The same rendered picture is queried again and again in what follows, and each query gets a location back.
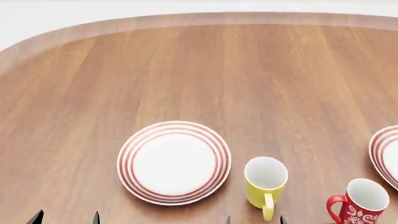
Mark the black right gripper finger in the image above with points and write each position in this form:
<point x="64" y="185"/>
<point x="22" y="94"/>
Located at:
<point x="228" y="220"/>
<point x="283" y="220"/>

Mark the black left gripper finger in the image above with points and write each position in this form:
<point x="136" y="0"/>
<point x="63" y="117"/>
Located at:
<point x="96" y="219"/>
<point x="37" y="218"/>

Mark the yellow mug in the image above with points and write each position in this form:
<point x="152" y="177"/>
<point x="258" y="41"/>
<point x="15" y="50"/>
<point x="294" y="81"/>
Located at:
<point x="262" y="189"/>

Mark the red patterned mug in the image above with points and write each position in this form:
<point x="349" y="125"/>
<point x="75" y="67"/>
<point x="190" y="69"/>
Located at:
<point x="360" y="207"/>

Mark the white plate with red rings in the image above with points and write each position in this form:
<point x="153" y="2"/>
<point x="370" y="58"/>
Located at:
<point x="388" y="154"/>
<point x="173" y="163"/>

